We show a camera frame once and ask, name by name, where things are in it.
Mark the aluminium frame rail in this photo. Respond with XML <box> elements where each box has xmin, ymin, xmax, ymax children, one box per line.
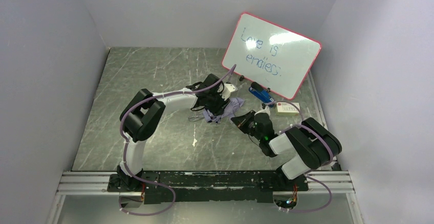
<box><xmin>48</xmin><ymin>166</ymin><xmax>355</xmax><ymax>223</ymax></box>

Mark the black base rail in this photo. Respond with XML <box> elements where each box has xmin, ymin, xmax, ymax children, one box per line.
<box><xmin>106</xmin><ymin>170</ymin><xmax>309</xmax><ymax>204</ymax></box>

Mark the white staples box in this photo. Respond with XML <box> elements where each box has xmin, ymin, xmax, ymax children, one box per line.
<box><xmin>275</xmin><ymin>102</ymin><xmax>300</xmax><ymax>116</ymax></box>

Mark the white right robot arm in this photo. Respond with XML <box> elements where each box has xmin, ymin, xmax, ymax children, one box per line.
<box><xmin>231</xmin><ymin>110</ymin><xmax>342</xmax><ymax>180</ymax></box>

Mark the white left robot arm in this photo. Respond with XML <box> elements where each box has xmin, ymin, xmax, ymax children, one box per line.
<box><xmin>117</xmin><ymin>74</ymin><xmax>236</xmax><ymax>190</ymax></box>

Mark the red framed whiteboard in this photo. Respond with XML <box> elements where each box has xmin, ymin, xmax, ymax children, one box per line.
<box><xmin>222</xmin><ymin>12</ymin><xmax>321</xmax><ymax>100</ymax></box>

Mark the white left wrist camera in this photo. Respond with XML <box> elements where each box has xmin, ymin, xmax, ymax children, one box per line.
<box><xmin>221</xmin><ymin>83</ymin><xmax>237</xmax><ymax>100</ymax></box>

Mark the blue black stapler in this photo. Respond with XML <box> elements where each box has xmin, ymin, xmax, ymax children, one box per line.
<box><xmin>248</xmin><ymin>82</ymin><xmax>275</xmax><ymax>107</ymax></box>

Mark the lilac folding umbrella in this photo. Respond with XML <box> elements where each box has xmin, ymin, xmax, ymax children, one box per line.
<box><xmin>187</xmin><ymin>97</ymin><xmax>245</xmax><ymax>124</ymax></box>

